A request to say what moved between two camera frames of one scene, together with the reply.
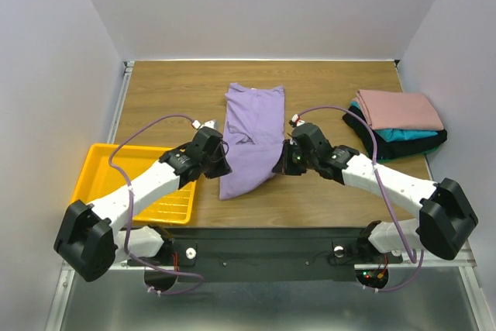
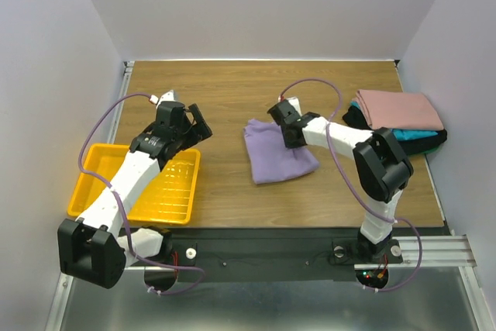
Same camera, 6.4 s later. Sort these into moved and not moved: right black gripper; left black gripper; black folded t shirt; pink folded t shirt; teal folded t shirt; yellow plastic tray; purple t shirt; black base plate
Moved: purple t shirt; left black gripper; right black gripper
Not moved: yellow plastic tray; pink folded t shirt; black base plate; teal folded t shirt; black folded t shirt
